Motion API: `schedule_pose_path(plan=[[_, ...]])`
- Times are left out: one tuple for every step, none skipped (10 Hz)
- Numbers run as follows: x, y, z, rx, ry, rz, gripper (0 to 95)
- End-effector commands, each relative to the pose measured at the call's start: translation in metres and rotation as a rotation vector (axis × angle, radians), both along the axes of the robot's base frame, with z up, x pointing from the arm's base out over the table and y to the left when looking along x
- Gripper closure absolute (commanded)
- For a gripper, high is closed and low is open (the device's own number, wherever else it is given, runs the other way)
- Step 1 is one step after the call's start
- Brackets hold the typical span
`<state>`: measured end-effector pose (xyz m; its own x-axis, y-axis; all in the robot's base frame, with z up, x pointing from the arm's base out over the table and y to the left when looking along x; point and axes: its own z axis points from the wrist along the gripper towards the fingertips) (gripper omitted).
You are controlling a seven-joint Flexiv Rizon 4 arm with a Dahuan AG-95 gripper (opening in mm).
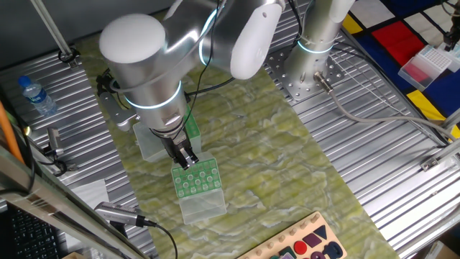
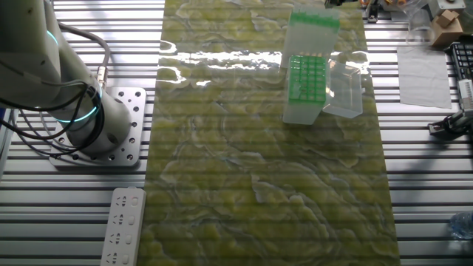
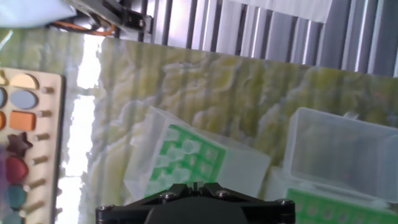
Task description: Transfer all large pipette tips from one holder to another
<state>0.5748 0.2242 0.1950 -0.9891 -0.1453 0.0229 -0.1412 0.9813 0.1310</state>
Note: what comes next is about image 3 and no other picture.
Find grey oval puzzle piece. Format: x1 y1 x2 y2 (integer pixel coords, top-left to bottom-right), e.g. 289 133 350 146
9 90 39 110

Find green marble pattern mat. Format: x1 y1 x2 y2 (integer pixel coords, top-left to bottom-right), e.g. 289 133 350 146
0 27 398 224

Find maroon star puzzle piece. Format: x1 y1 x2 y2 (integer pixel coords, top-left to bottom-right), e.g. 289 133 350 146
6 131 34 158

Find pale bluish white sheet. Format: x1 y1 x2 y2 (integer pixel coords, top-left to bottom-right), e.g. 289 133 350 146
0 0 77 29

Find red heart puzzle piece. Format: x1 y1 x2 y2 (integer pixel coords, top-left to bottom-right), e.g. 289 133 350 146
4 155 29 185

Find green rack pipette tip box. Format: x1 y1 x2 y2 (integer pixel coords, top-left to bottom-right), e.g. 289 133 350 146
264 107 398 224
123 105 272 203

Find orange tube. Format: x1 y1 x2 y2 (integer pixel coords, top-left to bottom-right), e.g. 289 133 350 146
51 20 116 37

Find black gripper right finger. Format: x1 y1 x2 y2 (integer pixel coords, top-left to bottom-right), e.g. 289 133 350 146
203 182 296 224

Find wooden shape puzzle board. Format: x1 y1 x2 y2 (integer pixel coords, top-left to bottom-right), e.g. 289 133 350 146
0 67 66 224

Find yellow semicircle puzzle piece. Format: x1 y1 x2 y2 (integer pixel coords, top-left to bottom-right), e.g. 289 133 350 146
9 73 40 90

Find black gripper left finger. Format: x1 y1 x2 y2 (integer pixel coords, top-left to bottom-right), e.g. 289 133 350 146
95 182 191 224

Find orange square puzzle piece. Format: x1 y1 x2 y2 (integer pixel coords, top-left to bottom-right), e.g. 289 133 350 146
9 111 37 131

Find teal puzzle piece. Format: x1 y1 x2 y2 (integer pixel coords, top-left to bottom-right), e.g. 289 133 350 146
6 185 28 210

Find grey aluminium frame rail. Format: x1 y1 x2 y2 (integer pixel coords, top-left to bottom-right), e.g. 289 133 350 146
63 0 153 32

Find black corner bracket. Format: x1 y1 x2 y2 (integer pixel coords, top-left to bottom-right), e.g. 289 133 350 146
121 9 154 32

